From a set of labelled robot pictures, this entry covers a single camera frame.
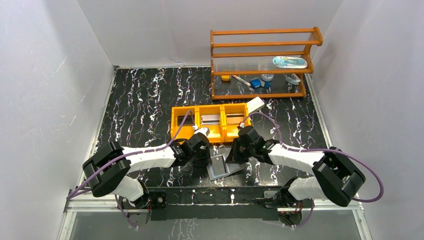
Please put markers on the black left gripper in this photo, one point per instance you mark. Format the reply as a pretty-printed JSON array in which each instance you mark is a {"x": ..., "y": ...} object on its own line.
[{"x": 201, "y": 158}]

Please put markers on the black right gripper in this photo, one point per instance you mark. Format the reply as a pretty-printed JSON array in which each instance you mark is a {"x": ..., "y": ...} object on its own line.
[{"x": 238, "y": 156}]

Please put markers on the yellow three-compartment organizer tray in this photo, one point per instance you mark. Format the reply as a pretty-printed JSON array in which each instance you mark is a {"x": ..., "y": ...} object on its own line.
[{"x": 222, "y": 121}]

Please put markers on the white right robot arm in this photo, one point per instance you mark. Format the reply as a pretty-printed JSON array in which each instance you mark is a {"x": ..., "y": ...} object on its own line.
[{"x": 333, "y": 176}]

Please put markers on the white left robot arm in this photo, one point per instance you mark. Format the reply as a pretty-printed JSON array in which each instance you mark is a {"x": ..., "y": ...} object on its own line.
[{"x": 107, "y": 171}]

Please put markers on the dark card in tray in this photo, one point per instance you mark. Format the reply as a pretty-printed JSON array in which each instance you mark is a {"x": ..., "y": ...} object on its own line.
[{"x": 185, "y": 121}]

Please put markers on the silver card in tray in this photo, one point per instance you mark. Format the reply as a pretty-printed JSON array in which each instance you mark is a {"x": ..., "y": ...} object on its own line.
[{"x": 210, "y": 119}]

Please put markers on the green and white box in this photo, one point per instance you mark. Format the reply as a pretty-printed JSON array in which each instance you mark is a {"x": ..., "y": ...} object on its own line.
[{"x": 255, "y": 104}]

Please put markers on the small blue box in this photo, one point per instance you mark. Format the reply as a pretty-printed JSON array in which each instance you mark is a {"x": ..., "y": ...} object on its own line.
[{"x": 255, "y": 83}]

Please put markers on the white marker pen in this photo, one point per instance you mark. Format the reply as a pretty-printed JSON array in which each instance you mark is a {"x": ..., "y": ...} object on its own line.
[{"x": 242, "y": 80}]

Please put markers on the white jar blue label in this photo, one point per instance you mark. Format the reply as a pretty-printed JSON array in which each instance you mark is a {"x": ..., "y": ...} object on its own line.
[{"x": 266, "y": 80}]

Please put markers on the small yellow block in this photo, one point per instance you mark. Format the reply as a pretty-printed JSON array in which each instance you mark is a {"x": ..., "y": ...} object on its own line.
[{"x": 226, "y": 78}]

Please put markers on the orange wooden shelf rack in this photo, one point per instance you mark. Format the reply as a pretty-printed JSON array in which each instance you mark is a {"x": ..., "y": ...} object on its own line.
[{"x": 249, "y": 54}]

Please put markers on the teal blister pack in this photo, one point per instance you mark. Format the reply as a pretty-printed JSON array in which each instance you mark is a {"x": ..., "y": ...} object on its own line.
[{"x": 288, "y": 62}]

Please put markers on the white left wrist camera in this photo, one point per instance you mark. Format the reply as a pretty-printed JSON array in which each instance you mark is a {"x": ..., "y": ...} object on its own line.
[{"x": 202, "y": 130}]

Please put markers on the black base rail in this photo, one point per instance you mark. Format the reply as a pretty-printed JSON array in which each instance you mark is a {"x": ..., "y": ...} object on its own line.
[{"x": 244, "y": 202}]

